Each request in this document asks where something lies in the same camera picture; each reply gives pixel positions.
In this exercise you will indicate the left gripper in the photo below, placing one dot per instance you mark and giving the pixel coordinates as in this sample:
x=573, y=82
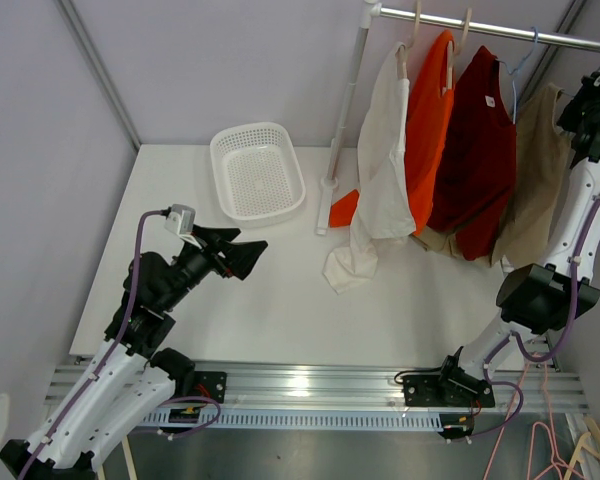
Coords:
x=241, y=258

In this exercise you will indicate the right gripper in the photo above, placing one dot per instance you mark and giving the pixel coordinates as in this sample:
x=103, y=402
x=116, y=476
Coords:
x=592, y=86

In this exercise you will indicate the beige t shirt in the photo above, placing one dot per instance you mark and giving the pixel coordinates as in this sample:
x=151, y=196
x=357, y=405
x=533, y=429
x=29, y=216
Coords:
x=541, y=161

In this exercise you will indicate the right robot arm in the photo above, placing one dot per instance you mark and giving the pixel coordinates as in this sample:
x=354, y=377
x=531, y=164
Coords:
x=550, y=294

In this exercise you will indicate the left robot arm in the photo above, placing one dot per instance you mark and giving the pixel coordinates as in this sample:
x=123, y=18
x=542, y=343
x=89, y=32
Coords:
x=131, y=374

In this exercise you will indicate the blue hanger under red shirt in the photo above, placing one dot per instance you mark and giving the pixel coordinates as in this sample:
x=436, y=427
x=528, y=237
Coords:
x=514, y=72

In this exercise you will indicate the dark red t shirt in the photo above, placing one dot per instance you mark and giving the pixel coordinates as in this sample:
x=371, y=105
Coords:
x=477, y=172

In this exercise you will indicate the beige hanger under orange shirt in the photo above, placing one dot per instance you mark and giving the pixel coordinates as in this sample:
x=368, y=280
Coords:
x=454, y=50

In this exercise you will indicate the white t shirt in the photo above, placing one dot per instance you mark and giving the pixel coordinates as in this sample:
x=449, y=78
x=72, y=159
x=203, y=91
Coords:
x=378, y=209

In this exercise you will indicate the orange t shirt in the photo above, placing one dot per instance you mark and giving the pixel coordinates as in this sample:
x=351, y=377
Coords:
x=428, y=117

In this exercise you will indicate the beige hanger under white shirt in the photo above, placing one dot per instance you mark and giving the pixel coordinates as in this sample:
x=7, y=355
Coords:
x=410, y=40

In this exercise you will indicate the beige hanger on floor right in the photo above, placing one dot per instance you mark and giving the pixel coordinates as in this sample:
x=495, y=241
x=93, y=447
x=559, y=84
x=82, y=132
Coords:
x=585, y=459

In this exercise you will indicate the white perforated plastic basket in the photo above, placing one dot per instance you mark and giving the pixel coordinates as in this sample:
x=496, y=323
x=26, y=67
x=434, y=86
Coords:
x=257, y=175

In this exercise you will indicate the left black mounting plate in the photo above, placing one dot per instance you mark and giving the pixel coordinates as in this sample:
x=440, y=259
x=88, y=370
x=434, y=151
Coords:
x=209, y=384

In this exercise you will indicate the black mounting plate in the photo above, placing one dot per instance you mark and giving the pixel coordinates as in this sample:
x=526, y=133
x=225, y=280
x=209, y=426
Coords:
x=435, y=389
x=209, y=384

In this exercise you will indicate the white clothes rack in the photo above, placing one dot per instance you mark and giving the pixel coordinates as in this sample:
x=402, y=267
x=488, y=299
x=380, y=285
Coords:
x=375, y=9

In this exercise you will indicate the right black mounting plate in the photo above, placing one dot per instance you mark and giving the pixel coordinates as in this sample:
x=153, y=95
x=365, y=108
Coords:
x=435, y=389

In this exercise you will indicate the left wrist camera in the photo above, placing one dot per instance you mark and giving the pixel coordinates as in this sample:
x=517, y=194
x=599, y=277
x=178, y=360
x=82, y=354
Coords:
x=180, y=220

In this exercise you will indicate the white slotted cable duct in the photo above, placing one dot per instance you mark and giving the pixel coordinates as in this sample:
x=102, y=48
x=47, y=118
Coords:
x=385, y=421

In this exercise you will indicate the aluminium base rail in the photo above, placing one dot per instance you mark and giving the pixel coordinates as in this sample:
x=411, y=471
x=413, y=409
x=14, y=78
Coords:
x=302, y=387

